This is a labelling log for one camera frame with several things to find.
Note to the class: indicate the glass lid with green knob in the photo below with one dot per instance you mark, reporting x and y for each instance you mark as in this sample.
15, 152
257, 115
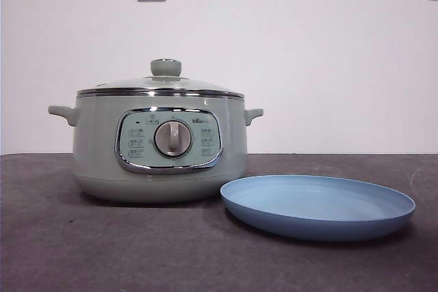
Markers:
166, 67

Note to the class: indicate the pale green electric steamer pot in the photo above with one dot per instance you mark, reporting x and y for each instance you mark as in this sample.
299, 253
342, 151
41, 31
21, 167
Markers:
96, 141

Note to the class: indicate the blue round plate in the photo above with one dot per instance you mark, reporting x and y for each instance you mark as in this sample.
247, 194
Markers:
318, 203

